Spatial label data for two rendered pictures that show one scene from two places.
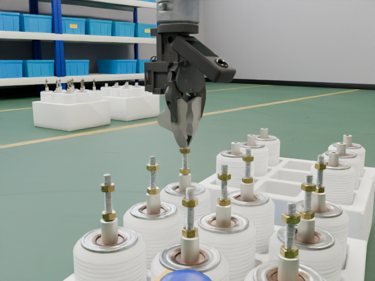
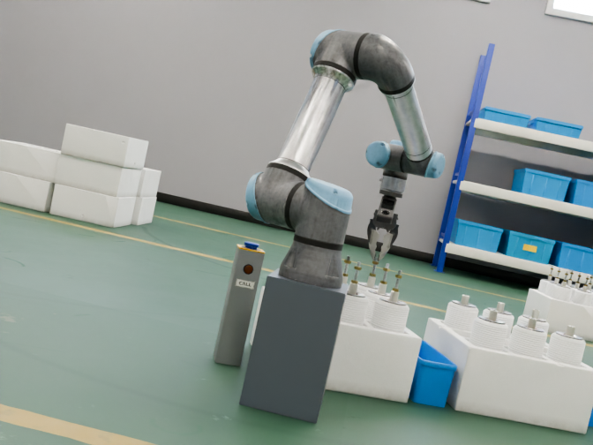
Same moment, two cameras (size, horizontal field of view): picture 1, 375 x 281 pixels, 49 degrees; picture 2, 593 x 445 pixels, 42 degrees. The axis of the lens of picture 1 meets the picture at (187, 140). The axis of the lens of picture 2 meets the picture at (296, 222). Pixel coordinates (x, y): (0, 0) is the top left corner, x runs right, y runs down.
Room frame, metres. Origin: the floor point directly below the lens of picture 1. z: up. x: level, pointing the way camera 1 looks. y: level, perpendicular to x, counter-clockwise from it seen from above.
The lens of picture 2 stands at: (-0.86, -1.75, 0.53)
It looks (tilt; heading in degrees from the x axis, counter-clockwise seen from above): 3 degrees down; 54
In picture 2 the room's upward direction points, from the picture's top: 12 degrees clockwise
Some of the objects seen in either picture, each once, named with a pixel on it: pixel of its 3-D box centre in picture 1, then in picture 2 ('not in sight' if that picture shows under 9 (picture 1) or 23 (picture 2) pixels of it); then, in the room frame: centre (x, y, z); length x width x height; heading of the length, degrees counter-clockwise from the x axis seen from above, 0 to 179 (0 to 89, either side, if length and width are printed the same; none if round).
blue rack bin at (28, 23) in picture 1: (28, 24); not in sight; (5.31, 1.99, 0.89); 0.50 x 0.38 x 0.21; 49
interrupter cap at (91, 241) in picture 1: (109, 240); not in sight; (0.51, 0.10, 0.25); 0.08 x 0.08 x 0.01
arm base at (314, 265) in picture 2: not in sight; (314, 259); (0.25, -0.32, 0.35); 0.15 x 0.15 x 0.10
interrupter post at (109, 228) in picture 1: (109, 231); not in sight; (0.51, 0.10, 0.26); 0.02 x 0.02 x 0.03
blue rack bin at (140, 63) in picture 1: (137, 66); not in sight; (6.65, 0.80, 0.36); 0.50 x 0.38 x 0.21; 49
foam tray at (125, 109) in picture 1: (126, 106); not in sight; (3.47, 0.51, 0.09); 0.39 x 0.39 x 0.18; 52
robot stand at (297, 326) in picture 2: not in sight; (296, 342); (0.25, -0.32, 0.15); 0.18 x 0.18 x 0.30; 49
